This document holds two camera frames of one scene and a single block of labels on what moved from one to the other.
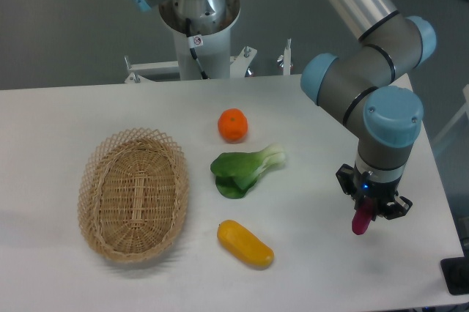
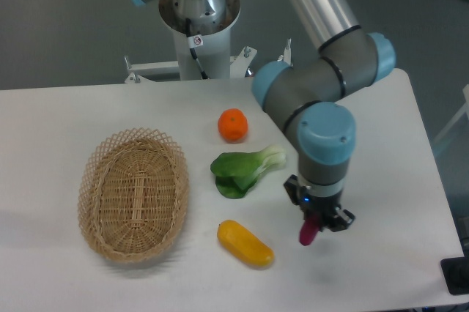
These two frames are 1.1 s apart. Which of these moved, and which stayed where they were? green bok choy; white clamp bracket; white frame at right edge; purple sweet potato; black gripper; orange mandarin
Moved: purple sweet potato; black gripper
Stayed: white clamp bracket; white frame at right edge; green bok choy; orange mandarin
